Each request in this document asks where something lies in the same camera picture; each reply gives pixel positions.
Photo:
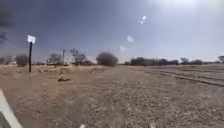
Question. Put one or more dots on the round dark bush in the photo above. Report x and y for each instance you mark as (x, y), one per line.
(107, 59)

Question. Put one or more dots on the sparse thin tree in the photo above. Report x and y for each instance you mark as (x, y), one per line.
(78, 56)

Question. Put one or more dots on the row of dark bushes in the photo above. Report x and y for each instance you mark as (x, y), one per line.
(160, 61)

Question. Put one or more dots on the short dark pole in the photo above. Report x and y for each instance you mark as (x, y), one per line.
(63, 57)

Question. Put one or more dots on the robot's own part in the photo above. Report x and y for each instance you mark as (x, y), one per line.
(82, 126)
(152, 126)

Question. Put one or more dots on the dry yellow grass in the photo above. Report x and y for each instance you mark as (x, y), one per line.
(40, 71)

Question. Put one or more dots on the small round bush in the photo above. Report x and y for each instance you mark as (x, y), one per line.
(21, 60)

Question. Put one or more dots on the white sign on dark post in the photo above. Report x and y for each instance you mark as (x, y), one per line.
(30, 53)

